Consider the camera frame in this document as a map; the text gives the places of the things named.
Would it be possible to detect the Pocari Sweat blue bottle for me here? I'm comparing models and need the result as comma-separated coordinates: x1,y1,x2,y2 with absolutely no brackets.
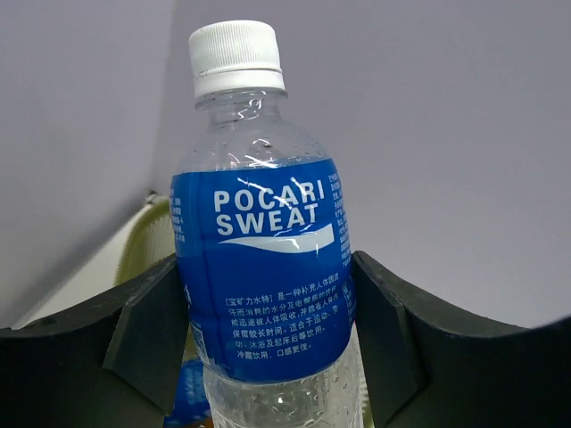
163,359,211,427
170,20,363,427

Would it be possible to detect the olive green mesh bin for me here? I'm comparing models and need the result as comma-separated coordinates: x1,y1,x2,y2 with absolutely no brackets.
113,193,175,286

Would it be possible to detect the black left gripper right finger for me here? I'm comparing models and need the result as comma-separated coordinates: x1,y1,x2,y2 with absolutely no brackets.
352,251,570,427

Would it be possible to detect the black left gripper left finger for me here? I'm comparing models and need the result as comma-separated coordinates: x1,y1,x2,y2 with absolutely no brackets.
1,256,188,427

